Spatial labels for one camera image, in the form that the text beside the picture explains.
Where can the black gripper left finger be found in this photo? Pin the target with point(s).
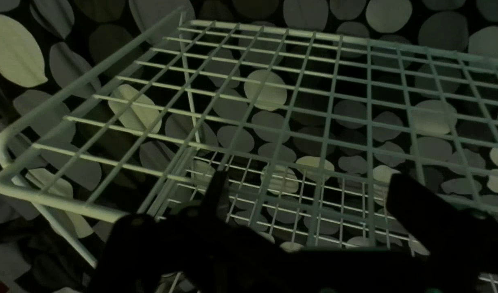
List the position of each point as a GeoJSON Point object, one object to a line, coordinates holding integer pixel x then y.
{"type": "Point", "coordinates": [152, 254]}

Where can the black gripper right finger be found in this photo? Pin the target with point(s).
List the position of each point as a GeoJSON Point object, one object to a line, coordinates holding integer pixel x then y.
{"type": "Point", "coordinates": [455, 238]}

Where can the dark bedspread with oval dots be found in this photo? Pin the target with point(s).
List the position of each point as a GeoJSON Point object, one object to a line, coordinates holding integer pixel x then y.
{"type": "Point", "coordinates": [15, 49]}

